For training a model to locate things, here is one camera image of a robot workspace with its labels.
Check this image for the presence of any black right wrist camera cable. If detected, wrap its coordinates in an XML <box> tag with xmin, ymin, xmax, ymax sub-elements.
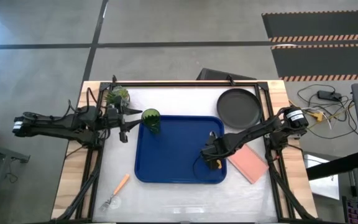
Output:
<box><xmin>192</xmin><ymin>154</ymin><xmax>208</xmax><ymax>180</ymax></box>

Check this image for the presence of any pink notebook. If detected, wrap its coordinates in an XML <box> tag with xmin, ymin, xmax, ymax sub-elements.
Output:
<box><xmin>227</xmin><ymin>143</ymin><xmax>270</xmax><ymax>185</ymax></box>

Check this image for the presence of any green glass cup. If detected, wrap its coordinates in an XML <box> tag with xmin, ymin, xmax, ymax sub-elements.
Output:
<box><xmin>140</xmin><ymin>108</ymin><xmax>162</xmax><ymax>135</ymax></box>

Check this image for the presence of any white box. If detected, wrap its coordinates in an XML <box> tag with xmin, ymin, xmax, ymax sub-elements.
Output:
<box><xmin>303</xmin><ymin>154</ymin><xmax>340</xmax><ymax>200</ymax></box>

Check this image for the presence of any black desk beam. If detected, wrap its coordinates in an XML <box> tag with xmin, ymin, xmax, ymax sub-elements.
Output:
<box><xmin>306</xmin><ymin>151</ymin><xmax>358</xmax><ymax>181</ymax></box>

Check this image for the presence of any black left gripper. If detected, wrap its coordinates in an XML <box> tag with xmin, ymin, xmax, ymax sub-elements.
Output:
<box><xmin>104</xmin><ymin>105</ymin><xmax>144</xmax><ymax>135</ymax></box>

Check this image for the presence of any black power adapter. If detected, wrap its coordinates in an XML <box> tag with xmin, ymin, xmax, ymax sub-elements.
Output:
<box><xmin>317</xmin><ymin>90</ymin><xmax>343</xmax><ymax>102</ymax></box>

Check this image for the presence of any dark grey plate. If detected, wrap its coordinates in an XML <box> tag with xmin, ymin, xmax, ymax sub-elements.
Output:
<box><xmin>216</xmin><ymin>88</ymin><xmax>263</xmax><ymax>130</ymax></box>

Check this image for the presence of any fork with orange handle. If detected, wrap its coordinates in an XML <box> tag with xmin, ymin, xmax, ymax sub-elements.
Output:
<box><xmin>99</xmin><ymin>173</ymin><xmax>131</xmax><ymax>212</ymax></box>

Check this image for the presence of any yellow cable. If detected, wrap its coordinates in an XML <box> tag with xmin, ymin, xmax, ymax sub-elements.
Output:
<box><xmin>289</xmin><ymin>99</ymin><xmax>356</xmax><ymax>124</ymax></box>

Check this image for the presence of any succulent in black pot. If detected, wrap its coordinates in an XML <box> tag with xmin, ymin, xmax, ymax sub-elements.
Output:
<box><xmin>104</xmin><ymin>86</ymin><xmax>131</xmax><ymax>108</ymax></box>

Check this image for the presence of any black flat panel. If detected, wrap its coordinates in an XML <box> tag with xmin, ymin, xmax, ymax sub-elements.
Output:
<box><xmin>196</xmin><ymin>67</ymin><xmax>257</xmax><ymax>82</ymax></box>

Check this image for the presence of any black aluminium table frame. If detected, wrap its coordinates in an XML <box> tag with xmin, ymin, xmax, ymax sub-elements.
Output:
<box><xmin>51</xmin><ymin>79</ymin><xmax>319</xmax><ymax>224</ymax></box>

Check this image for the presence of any blue plastic tray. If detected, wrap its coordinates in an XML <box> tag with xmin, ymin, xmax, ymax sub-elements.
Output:
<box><xmin>134</xmin><ymin>114</ymin><xmax>228</xmax><ymax>184</ymax></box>

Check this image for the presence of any black hazard-striped floor mat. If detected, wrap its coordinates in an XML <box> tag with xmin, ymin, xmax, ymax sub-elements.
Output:
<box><xmin>270</xmin><ymin>43</ymin><xmax>358</xmax><ymax>83</ymax></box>
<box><xmin>261</xmin><ymin>9</ymin><xmax>358</xmax><ymax>43</ymax></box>

